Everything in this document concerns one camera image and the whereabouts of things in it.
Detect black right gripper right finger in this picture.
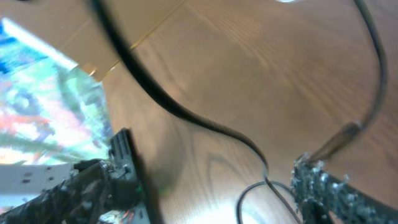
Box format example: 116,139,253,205
291,154,397,224

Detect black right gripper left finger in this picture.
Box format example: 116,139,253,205
1,160,112,223

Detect white power strip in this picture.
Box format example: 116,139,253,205
1,164,73,194

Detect brown cardboard side panel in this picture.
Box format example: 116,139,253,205
0,0,187,82

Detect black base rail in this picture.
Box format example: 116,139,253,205
98,128,163,224

